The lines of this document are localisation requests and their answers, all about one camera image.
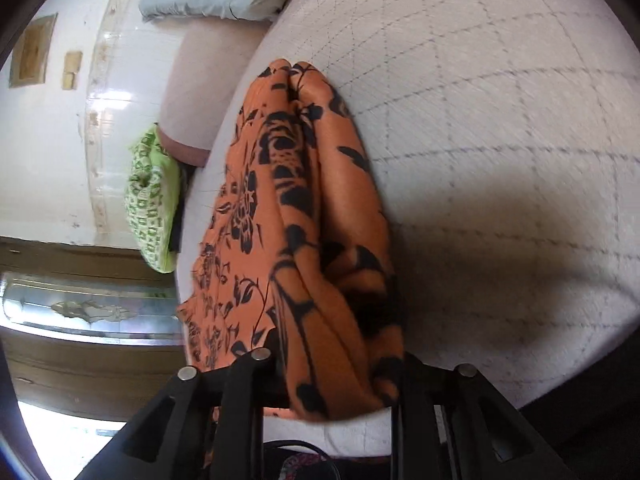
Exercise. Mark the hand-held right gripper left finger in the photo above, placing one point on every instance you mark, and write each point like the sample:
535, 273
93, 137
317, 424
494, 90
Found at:
240, 390

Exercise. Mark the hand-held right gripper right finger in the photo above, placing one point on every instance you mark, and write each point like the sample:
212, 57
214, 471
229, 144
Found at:
450, 410

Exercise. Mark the orange floral long-sleeve shirt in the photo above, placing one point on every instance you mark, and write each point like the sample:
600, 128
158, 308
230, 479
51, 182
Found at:
310, 240

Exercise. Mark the wooden door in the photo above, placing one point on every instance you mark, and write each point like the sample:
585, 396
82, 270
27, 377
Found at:
75, 375

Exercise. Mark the leaded glass door panel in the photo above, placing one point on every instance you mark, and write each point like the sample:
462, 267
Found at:
90, 310

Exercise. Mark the green checkered pillow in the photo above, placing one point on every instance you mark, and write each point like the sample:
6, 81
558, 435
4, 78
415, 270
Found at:
150, 200

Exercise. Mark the quilted pink mattress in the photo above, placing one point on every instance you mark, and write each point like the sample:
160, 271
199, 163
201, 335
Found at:
490, 185

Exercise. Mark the pink bolster cushion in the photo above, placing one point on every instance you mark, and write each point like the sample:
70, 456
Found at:
200, 85

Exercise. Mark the double wall light switch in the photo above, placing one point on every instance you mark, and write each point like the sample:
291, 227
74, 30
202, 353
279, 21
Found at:
71, 69

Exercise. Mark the framed wall panel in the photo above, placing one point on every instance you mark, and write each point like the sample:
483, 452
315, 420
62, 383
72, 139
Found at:
32, 50

